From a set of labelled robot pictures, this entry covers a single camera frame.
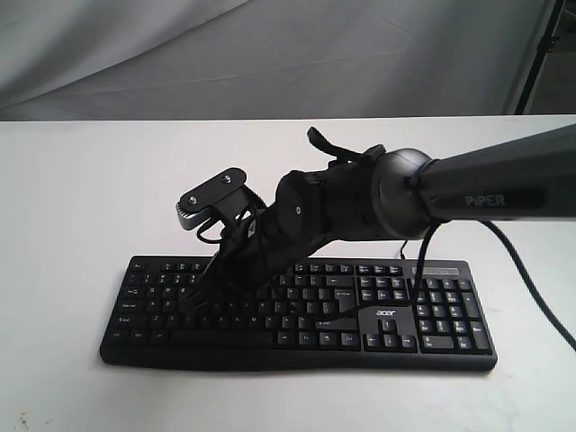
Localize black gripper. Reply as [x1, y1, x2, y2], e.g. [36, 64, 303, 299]
[179, 211, 324, 315]

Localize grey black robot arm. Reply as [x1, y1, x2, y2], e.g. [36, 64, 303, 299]
[175, 125, 575, 315]

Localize black acer keyboard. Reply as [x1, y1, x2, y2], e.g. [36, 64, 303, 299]
[99, 256, 498, 372]

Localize grey backdrop cloth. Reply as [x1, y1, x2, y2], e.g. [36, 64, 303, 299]
[1, 1, 543, 121]

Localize black stand pole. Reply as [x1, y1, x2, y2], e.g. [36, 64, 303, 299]
[513, 1, 565, 115]

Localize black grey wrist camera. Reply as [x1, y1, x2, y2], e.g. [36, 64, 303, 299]
[175, 167, 266, 230]

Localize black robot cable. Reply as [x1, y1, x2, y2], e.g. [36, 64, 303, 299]
[193, 126, 576, 347]

